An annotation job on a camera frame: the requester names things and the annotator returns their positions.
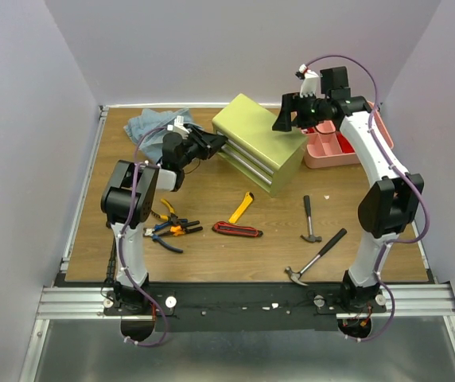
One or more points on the red black utility knife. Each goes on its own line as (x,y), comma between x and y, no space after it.
(228,229)

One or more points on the orange black handled pliers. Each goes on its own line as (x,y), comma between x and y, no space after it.
(183,228)

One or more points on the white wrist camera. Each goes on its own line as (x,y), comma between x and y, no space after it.
(178,126)
(309,81)

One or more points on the red item in tray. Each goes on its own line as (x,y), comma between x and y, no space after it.
(345,146)

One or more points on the blue grey cloth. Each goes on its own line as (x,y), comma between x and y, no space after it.
(148,130)

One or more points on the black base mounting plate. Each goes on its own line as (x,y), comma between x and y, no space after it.
(237,307)

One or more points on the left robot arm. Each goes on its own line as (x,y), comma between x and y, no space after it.
(128,198)

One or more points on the pink divided organizer tray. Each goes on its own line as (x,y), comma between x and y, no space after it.
(331,147)

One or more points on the green metal tool chest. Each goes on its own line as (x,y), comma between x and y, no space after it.
(269,158)

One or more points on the small black claw hammer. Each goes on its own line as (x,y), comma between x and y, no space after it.
(310,237)

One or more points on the large black claw hammer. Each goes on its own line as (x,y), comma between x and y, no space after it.
(295,277)

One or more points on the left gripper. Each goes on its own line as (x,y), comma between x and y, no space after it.
(209,144)

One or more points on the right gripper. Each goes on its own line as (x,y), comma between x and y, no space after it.
(293,107)

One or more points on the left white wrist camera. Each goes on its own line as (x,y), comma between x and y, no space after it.
(178,126)

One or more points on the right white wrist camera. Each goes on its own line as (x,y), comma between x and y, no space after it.
(309,81)

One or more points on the black t-handle tool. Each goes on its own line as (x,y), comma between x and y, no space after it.
(111,265)

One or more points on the yellow utility knife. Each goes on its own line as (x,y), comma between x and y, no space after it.
(247,200)

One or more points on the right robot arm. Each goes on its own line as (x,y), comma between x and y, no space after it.
(394,193)

